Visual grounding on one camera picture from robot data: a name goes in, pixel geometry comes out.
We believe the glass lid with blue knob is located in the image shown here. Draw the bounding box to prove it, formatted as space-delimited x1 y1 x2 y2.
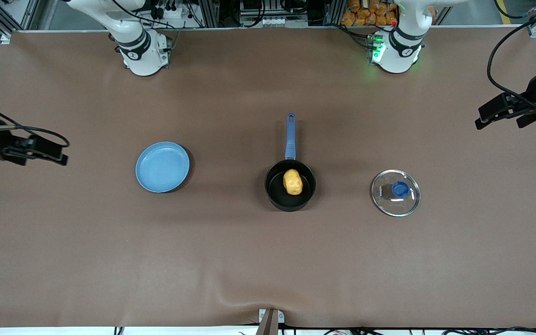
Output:
370 169 421 217

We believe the yellow potato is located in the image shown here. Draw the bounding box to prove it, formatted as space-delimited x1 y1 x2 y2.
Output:
283 169 304 196

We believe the blue plate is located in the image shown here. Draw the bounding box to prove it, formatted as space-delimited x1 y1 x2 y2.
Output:
135 141 190 194

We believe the pile of orange bread rolls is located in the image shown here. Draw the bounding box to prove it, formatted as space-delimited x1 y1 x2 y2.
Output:
341 0 398 27

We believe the white power strip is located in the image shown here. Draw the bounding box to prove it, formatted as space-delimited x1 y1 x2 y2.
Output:
149 0 187 20

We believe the grey electronics box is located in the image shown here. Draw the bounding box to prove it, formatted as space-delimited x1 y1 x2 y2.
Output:
239 0 308 27

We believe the brown table mat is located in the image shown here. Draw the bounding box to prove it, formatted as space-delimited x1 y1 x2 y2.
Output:
0 27 536 329

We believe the metal table clamp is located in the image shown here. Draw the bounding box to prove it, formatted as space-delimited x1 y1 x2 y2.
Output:
258 308 285 335

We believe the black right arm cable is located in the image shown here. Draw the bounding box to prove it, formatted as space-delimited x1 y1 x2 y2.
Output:
0 93 70 148

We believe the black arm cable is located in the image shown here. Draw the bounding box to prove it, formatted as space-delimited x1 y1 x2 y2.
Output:
487 0 536 112
0 93 70 148

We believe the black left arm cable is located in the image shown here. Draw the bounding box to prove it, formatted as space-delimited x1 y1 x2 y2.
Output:
487 0 536 112

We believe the black pot with blue handle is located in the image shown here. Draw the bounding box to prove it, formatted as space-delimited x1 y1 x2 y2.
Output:
264 113 316 212

